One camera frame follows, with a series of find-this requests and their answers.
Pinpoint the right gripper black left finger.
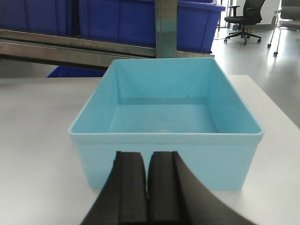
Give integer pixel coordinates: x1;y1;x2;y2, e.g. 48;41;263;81
81;151;147;225

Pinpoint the stainless steel shelf rack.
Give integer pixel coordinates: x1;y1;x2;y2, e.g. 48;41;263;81
0;0;214;69

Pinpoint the light blue plastic box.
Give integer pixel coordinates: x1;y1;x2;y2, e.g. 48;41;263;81
68;58;263;190

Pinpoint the blue storage bin right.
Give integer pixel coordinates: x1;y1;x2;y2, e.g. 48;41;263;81
79;0;225;53

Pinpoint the blue bin under rack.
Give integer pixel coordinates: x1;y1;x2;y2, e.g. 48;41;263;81
47;66;105;78

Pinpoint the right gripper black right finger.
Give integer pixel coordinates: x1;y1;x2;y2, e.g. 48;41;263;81
148;151;252;225

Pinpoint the grey office chair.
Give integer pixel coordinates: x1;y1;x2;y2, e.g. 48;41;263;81
267;0;300;57

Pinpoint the blue storage bin left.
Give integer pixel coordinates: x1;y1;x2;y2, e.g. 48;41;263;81
0;0;80;36

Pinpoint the black office chair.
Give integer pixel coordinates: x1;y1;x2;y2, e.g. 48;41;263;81
224;0;265;45

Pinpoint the blue storage bin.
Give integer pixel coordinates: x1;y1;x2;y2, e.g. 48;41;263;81
0;0;80;36
79;0;225;53

